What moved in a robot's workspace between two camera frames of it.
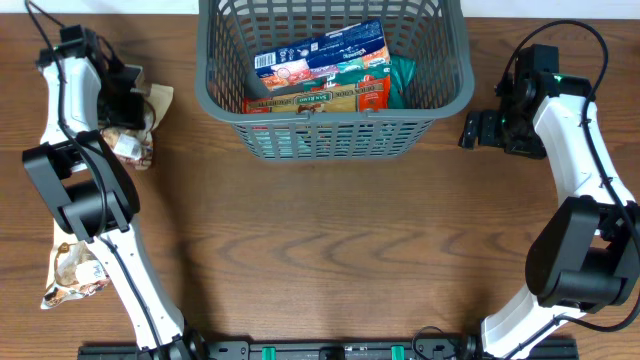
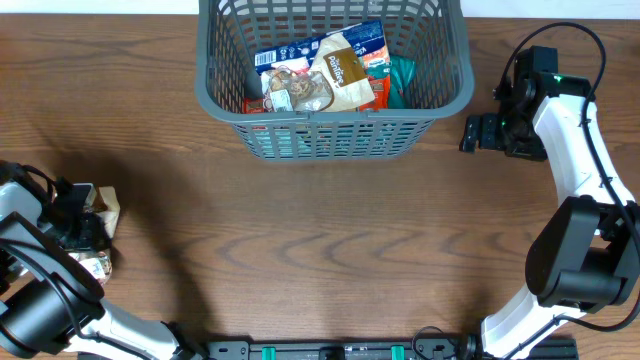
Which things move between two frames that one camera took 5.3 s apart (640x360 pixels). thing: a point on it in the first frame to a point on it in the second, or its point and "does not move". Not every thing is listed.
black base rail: x=557 y=349 does not move
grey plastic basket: x=230 y=32 does not move
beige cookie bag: x=134 y=146 to x=336 y=79
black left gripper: x=137 y=116 to x=92 y=235
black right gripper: x=486 y=130 does not move
